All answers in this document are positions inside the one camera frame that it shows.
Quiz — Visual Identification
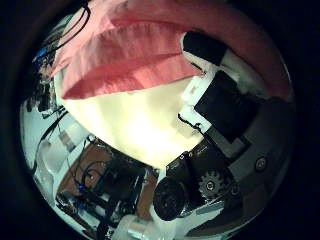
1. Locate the orange button shirt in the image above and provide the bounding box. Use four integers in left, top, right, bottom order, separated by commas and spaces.
49, 0, 296, 101

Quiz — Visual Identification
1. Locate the right hand black cable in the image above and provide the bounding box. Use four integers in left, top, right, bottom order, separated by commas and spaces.
33, 2, 92, 64

